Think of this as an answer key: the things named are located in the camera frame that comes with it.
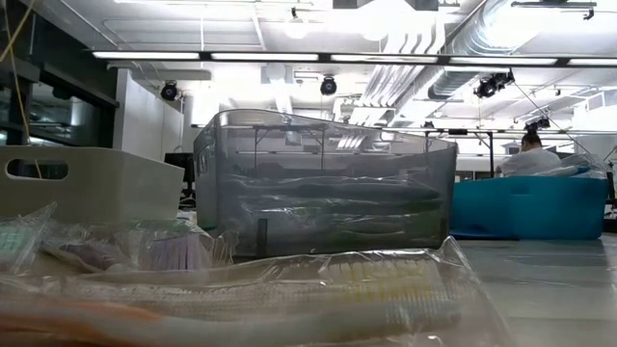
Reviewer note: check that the silver ventilation duct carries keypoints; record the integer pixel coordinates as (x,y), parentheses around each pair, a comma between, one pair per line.
(453,82)

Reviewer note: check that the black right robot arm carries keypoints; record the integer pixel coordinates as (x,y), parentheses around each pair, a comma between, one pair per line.
(612,202)

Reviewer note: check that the teal plastic bin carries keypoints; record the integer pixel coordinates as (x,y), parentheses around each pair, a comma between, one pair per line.
(530,207)

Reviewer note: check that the blue bin lid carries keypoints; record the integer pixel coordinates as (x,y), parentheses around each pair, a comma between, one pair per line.
(477,236)

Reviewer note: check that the person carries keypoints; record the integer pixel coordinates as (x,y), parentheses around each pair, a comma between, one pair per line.
(530,161)

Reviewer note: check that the blue toothbrush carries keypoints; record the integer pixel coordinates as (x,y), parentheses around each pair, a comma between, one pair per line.
(595,166)
(564,171)

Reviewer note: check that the white plastic bin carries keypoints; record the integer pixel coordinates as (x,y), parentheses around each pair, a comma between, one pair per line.
(120,188)

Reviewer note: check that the purple toothbrush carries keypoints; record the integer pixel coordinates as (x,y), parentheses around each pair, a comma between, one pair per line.
(87,255)
(178,253)

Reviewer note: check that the long ceiling light strip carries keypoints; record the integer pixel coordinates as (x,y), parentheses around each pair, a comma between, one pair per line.
(265,57)

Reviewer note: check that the smoky grey clear bin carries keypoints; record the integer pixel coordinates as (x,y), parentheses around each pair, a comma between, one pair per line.
(212,144)

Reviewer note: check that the black ceiling spotlight cluster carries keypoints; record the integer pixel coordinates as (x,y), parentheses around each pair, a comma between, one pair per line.
(489,87)
(537,125)

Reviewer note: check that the black monitor on stand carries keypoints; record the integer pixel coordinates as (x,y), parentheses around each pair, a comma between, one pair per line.
(180,166)

